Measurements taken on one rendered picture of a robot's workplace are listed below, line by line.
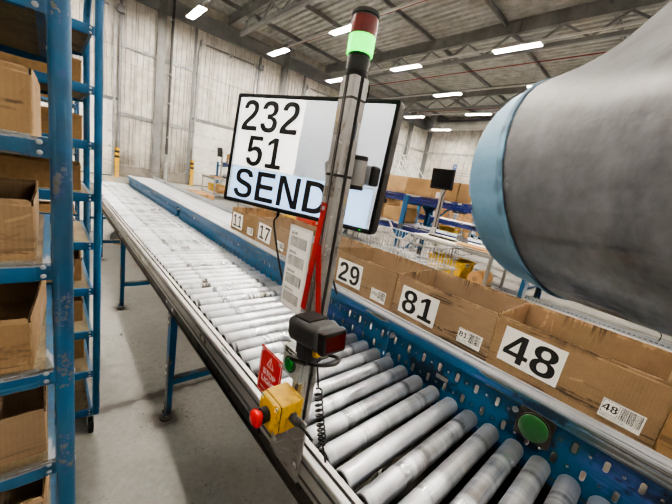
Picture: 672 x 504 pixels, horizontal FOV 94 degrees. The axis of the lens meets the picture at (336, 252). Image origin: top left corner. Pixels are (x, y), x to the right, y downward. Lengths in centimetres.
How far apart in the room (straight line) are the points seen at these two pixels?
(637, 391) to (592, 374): 8
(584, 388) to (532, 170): 93
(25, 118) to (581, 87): 69
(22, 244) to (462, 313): 110
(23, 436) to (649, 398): 132
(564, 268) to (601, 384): 89
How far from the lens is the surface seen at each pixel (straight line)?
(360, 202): 74
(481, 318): 112
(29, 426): 89
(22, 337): 78
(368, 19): 69
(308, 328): 61
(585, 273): 19
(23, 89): 70
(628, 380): 107
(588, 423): 107
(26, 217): 72
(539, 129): 21
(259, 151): 93
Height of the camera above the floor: 135
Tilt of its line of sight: 12 degrees down
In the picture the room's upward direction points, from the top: 10 degrees clockwise
